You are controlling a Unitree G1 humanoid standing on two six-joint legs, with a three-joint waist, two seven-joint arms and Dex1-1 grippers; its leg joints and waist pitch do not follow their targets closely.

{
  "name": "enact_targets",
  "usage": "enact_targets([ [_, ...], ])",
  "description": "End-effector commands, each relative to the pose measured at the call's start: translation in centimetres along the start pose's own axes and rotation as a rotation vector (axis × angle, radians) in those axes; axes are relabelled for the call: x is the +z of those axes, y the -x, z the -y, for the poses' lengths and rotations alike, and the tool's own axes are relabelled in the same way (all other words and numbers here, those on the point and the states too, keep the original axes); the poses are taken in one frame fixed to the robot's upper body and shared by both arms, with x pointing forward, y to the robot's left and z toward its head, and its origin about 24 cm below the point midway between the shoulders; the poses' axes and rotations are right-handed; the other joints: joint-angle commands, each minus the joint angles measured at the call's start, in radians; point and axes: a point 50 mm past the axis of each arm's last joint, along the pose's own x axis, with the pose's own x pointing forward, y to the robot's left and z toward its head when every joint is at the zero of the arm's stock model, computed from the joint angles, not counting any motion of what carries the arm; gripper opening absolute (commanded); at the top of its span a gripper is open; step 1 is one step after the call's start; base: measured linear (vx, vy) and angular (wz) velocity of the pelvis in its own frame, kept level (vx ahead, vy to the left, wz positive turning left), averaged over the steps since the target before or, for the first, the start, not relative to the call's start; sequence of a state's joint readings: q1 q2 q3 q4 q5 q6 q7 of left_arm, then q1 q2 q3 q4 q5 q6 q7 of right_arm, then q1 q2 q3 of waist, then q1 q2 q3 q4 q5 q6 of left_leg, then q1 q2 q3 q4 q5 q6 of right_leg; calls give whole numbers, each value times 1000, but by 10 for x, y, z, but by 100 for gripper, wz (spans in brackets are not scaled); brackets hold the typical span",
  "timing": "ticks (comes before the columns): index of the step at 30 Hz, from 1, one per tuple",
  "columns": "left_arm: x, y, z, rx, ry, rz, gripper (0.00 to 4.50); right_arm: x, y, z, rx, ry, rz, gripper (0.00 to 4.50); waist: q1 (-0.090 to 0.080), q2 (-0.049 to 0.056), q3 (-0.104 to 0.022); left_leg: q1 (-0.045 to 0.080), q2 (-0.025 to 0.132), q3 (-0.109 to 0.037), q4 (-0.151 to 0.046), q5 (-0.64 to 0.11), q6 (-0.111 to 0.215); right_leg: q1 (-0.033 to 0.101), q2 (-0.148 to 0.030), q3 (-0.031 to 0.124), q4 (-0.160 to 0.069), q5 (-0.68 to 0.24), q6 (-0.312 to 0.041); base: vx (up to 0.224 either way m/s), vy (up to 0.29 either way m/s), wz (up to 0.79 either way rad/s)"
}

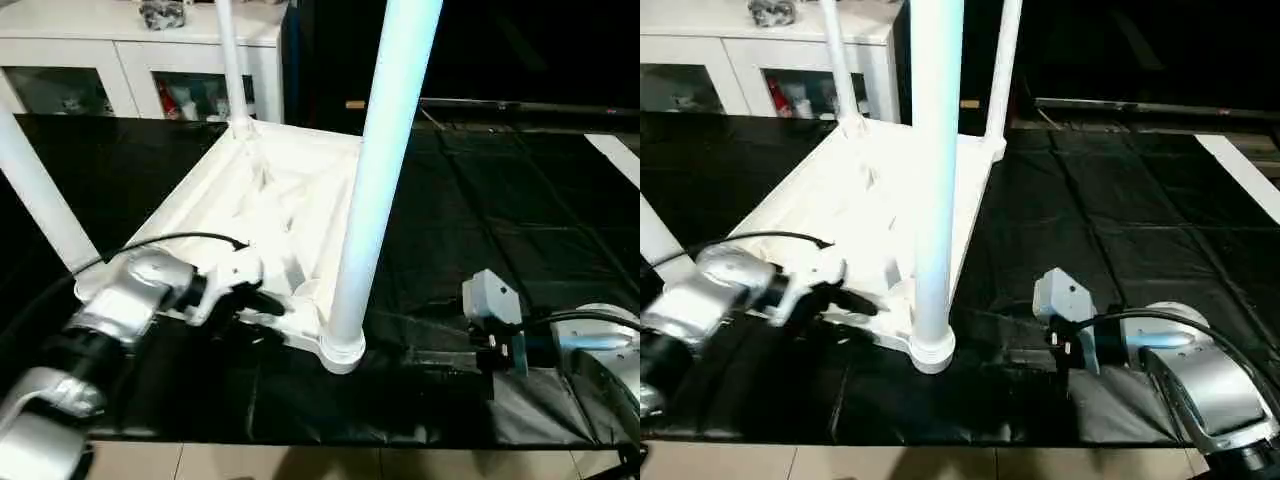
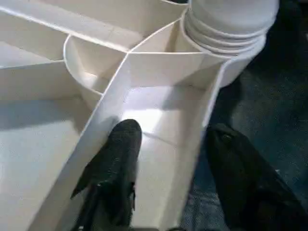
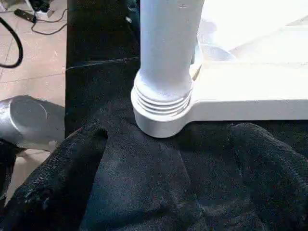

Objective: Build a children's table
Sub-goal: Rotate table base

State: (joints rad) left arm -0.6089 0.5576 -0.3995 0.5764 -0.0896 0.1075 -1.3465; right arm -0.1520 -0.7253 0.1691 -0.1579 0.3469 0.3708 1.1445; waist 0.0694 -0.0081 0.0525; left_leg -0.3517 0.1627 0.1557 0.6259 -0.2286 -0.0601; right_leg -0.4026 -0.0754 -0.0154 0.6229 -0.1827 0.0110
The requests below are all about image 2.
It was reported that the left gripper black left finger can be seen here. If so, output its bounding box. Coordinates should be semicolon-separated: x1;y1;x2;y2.
71;119;142;231

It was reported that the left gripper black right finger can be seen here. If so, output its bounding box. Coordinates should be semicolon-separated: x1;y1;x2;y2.
206;123;308;231

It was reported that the white plastic table leg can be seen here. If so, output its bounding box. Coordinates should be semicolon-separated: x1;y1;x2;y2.
184;0;281;57

